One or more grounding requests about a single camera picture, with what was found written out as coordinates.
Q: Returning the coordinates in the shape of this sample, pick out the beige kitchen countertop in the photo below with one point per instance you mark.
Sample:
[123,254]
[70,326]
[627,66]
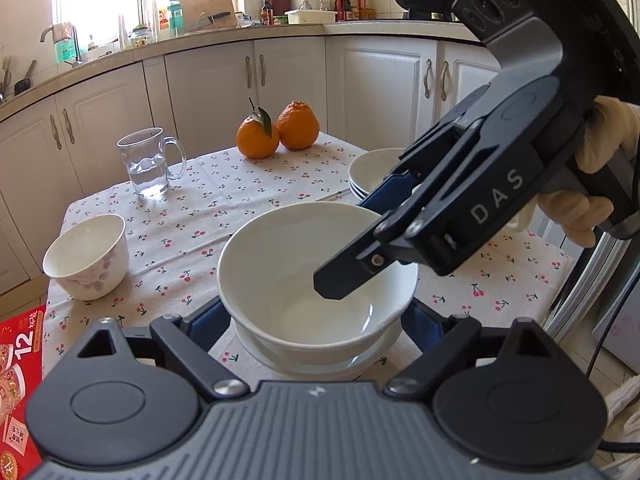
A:
[200,40]

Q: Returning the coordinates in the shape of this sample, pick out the metal kitchen faucet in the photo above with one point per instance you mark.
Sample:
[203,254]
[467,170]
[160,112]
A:
[60,30]

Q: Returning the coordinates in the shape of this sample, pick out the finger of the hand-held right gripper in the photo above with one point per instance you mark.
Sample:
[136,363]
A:
[350,270]
[395,190]

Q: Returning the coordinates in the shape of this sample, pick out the white cloth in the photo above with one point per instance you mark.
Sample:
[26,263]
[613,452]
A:
[622,410]

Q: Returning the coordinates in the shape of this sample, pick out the orange with leaf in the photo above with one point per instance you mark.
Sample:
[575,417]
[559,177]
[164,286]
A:
[256,140]

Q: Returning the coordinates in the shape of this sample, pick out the orange without leaf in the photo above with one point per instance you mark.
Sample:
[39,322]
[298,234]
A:
[298,127]

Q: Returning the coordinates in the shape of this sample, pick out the white floral bowl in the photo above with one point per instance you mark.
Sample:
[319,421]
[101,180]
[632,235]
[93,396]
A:
[85,250]
[360,360]
[280,270]

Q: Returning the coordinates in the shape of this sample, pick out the teal water bottle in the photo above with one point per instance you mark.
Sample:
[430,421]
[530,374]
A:
[176,17]

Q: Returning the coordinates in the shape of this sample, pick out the white kitchen cabinets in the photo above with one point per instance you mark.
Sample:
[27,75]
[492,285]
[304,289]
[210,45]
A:
[210,95]

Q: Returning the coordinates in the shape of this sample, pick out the green dish soap bottle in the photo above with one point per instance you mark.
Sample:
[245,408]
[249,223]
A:
[64,50]

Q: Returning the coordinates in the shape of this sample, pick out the wooden cutting board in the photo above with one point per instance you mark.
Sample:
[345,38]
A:
[205,5]

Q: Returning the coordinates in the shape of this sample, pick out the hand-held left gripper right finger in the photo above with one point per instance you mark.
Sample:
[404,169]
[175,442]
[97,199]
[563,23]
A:
[422,325]

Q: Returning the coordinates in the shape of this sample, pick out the person's right hand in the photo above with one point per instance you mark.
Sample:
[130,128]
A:
[580,215]

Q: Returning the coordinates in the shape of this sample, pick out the red printed box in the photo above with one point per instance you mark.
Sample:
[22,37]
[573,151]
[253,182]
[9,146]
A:
[17,385]

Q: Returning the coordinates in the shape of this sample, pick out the glass jar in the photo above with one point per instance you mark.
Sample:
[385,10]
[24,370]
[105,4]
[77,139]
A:
[140,39]

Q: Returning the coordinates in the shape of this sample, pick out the cherry print tablecloth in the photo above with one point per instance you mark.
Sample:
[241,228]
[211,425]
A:
[200,210]

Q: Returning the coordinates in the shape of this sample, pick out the red label bottle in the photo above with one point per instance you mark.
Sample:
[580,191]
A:
[343,5]

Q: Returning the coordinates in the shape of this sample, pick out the white rectangular container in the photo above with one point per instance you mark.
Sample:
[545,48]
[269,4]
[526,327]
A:
[310,16]

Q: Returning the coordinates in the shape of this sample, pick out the silver appliance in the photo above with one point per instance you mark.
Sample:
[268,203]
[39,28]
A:
[580,290]

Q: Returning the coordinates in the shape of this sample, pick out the small black pan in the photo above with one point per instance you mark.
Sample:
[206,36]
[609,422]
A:
[23,85]

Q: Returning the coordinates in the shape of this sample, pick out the yellow oil bottle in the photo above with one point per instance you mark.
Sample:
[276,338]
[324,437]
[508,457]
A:
[365,5]

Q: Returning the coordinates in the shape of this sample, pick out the dark sauce bottle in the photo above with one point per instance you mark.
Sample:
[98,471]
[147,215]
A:
[266,12]

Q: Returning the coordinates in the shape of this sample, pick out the black kitchen knife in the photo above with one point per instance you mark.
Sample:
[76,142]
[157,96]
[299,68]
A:
[217,16]

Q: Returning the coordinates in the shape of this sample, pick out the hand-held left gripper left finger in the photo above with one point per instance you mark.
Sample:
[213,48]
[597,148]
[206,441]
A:
[207,327]

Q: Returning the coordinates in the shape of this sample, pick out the clear glass mug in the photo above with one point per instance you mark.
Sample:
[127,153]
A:
[147,165]

